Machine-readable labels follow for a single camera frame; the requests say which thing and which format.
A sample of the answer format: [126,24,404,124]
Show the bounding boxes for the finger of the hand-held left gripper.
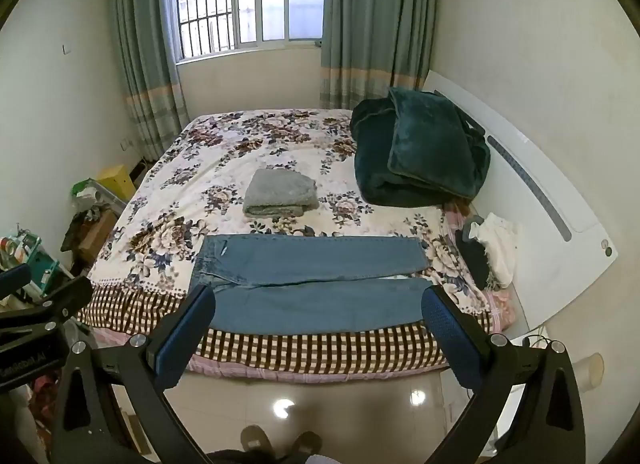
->
[0,277,94,341]
[0,264,32,297]

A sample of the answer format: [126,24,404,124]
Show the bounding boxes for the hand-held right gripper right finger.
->
[421,285,586,464]

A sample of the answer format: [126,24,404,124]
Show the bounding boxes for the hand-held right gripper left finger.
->
[50,285,217,464]

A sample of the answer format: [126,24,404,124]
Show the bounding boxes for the blue denim pants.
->
[189,235,435,336]

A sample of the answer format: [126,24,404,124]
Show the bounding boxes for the grey folded pants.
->
[243,168,319,218]

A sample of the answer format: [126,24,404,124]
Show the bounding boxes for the dark crumpled cloth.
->
[460,219,496,290]

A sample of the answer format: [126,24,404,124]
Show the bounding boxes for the white crumpled cloth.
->
[477,213,518,287]

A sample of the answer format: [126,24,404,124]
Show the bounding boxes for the green plastic bag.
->
[71,178,101,200]

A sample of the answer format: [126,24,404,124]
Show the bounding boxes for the yellow box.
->
[97,165,137,200]

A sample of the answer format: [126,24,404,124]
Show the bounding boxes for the white bed headboard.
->
[422,69,618,330]

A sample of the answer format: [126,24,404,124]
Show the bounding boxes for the beige paper cup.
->
[570,353,606,390]

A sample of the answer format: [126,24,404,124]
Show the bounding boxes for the dark green plush blanket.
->
[350,87,492,208]

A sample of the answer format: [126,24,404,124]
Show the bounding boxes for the floral bed sheet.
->
[87,109,493,325]

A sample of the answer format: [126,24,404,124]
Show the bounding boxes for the green striped curtain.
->
[107,0,190,160]
[320,0,438,110]

